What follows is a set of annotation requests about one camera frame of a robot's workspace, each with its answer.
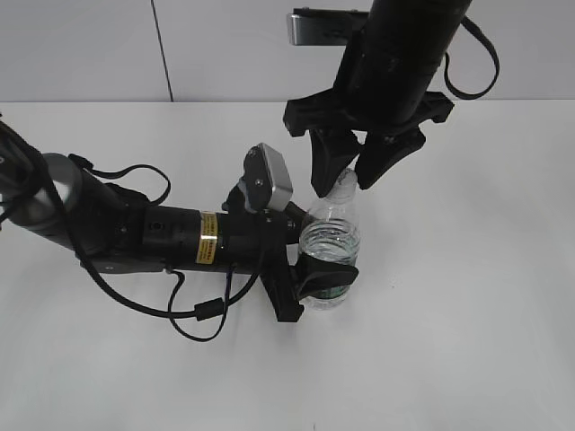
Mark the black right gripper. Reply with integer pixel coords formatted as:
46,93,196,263
283,89,455,198

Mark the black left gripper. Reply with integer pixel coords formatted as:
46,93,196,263
216,186,358,322

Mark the clear cestbon water bottle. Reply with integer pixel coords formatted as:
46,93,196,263
296,166,363,312

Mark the white green bottle cap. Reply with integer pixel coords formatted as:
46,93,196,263
328,168,358,200

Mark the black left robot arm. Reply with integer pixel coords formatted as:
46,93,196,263
1,125,358,322

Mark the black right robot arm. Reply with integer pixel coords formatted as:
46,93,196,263
283,1,470,198

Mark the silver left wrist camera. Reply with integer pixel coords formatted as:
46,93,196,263
238,143,293,214

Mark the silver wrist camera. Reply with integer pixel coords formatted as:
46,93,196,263
238,143,293,214
287,7,368,46

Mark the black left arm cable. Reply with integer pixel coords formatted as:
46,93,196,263
66,153,270,343

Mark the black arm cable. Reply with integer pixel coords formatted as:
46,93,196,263
66,153,270,343
443,15,501,101

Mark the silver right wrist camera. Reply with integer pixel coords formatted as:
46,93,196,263
287,7,368,46

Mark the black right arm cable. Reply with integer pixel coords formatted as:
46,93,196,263
443,15,501,101

